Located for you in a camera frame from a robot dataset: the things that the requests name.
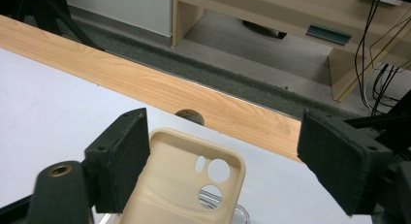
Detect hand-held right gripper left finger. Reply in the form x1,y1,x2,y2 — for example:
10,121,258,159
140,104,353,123
84,107,151,215

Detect black hanging cables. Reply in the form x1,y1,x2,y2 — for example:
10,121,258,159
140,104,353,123
353,0,411,117

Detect white cabinet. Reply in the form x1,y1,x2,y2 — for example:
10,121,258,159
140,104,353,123
63,0,173,38

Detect wooden table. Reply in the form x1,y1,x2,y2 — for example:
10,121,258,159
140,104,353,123
0,14,303,164

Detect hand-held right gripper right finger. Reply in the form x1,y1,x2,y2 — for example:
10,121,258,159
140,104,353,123
297,109,394,217

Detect beige phone case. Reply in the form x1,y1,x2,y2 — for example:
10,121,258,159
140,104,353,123
114,126,247,224

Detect grey metal cable tray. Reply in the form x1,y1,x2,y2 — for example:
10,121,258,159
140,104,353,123
304,22,353,47

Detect light wooden desk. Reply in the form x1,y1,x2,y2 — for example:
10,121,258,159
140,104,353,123
171,0,411,103

